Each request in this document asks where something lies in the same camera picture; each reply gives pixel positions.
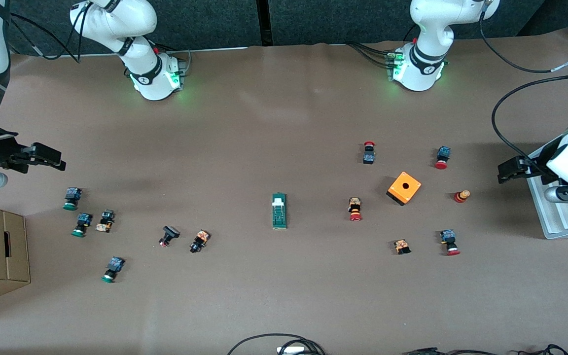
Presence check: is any green load switch white lever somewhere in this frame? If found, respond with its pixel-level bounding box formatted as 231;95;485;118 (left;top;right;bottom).
272;192;288;230

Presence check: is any green push button blue block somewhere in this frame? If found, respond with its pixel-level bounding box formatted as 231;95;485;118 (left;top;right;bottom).
63;187;83;212
71;213;93;238
101;256;126;284

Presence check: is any grey ridged plastic tray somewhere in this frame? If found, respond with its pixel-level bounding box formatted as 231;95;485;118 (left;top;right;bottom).
527;129;568;240

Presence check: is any red push button blue block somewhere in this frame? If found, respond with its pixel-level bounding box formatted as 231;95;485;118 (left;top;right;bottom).
439;229;461;256
434;146;451;170

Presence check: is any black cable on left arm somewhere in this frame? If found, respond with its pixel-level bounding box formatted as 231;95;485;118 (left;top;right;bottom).
479;10;568;176

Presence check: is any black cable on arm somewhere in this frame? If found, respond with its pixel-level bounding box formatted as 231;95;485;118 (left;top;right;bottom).
479;10;568;176
8;2;92;62

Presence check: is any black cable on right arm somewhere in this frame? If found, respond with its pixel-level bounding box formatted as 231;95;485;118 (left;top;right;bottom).
8;2;92;62

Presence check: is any orange button enclosure box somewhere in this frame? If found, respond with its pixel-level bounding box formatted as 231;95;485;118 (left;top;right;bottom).
387;171;422;207

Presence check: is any black square button red ring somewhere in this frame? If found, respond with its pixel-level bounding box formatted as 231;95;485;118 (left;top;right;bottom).
158;225;181;248

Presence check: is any right arm base cable bundle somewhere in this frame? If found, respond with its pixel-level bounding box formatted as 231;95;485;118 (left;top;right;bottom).
153;42;193;74

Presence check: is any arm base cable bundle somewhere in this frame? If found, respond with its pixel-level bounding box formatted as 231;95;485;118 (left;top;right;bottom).
153;42;193;74
346;42;395;70

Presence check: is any black selector switch orange block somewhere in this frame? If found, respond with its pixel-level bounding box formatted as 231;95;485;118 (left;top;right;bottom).
189;230;211;254

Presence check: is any curled black cable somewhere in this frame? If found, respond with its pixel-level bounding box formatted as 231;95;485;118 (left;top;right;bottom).
518;344;568;355

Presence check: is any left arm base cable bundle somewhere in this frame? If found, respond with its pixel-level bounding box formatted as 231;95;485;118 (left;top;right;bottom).
346;42;395;70

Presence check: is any thin black cable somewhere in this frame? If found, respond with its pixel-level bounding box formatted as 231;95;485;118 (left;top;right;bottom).
402;347;501;355

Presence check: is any black vertical post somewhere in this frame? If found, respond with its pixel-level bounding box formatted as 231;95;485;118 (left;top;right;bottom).
257;0;272;47

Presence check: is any black looped cable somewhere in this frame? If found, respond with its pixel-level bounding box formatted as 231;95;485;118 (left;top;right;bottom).
227;333;326;355

